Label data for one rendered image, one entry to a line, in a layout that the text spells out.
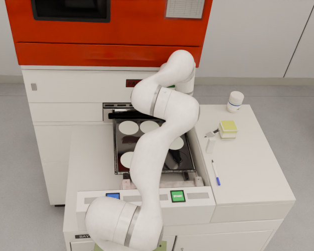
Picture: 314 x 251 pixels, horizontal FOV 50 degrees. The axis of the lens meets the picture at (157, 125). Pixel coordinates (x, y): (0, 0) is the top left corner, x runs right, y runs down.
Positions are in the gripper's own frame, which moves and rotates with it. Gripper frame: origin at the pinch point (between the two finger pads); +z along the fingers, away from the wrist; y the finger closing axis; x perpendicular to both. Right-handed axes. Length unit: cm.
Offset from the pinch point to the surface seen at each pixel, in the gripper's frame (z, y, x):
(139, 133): 7.8, -12.9, -16.4
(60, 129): 14, -48, -44
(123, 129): 6.9, -19.4, -21.4
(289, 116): 93, -39, 183
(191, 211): 13.0, 36.2, -25.6
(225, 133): 0.7, 18.5, 11.1
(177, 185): 14.8, 20.4, -19.4
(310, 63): 60, -62, 239
